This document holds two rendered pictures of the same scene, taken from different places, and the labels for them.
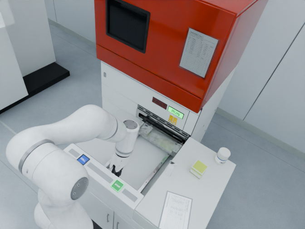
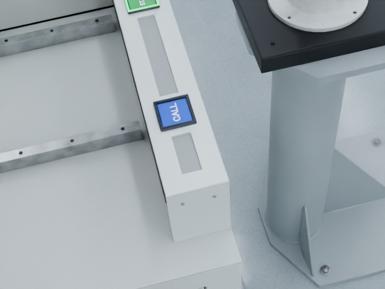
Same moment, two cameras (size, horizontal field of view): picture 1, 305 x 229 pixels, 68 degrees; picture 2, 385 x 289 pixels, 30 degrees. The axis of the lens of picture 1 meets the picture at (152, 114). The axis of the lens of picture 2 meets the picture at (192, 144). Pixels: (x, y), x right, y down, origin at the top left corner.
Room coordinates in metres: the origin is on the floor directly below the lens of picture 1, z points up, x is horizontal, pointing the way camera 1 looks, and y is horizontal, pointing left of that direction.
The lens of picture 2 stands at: (1.06, 0.91, 1.83)
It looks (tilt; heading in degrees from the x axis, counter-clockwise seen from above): 54 degrees down; 235
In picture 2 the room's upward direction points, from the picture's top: 6 degrees counter-clockwise
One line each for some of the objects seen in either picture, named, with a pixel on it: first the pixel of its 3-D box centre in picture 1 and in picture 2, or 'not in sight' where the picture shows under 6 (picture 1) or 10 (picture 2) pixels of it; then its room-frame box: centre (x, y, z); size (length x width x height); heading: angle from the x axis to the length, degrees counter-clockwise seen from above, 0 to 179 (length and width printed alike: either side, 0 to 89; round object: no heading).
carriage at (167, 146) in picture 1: (156, 139); not in sight; (1.02, -0.06, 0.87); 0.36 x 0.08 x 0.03; 64
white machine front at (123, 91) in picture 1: (144, 102); not in sight; (1.21, 0.08, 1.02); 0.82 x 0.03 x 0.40; 64
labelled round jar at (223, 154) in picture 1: (222, 156); not in sight; (0.87, -0.48, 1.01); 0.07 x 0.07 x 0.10
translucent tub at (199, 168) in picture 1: (198, 169); not in sight; (0.75, -0.33, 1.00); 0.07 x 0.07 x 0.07; 59
